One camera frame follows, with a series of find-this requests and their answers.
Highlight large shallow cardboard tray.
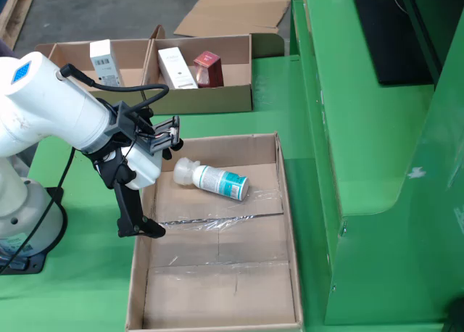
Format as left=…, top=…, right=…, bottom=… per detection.
left=125, top=130, right=305, bottom=332

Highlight tall white product carton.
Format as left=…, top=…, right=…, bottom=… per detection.
left=157, top=46, right=199, bottom=91

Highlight long black cable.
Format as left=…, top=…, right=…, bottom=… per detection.
left=0, top=146, right=77, bottom=275

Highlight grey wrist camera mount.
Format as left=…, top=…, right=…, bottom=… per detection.
left=108, top=101, right=184, bottom=156

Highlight white carton with barcode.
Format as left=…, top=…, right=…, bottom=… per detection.
left=89, top=38, right=125, bottom=87

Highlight white spray bottle teal label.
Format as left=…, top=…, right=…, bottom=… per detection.
left=173, top=157, right=250, bottom=202

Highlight open cardboard box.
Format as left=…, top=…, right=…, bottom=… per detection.
left=35, top=38, right=152, bottom=110
left=140, top=25, right=254, bottom=116

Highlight person in purple top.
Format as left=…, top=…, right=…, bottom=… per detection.
left=0, top=36, right=15, bottom=59

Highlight flattened cardboard sheets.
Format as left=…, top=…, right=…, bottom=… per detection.
left=173, top=0, right=292, bottom=38

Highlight green metal shelf unit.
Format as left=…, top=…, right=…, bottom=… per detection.
left=289, top=0, right=464, bottom=332

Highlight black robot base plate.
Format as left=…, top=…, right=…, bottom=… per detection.
left=0, top=186, right=69, bottom=275

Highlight dark red perfume box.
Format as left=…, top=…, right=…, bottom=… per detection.
left=193, top=50, right=225, bottom=89

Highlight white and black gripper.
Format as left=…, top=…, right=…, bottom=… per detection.
left=83, top=143, right=173, bottom=238

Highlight short black cable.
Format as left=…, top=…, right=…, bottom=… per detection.
left=59, top=63, right=170, bottom=130

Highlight wooden pallet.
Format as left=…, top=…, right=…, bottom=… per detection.
left=0, top=0, right=36, bottom=51

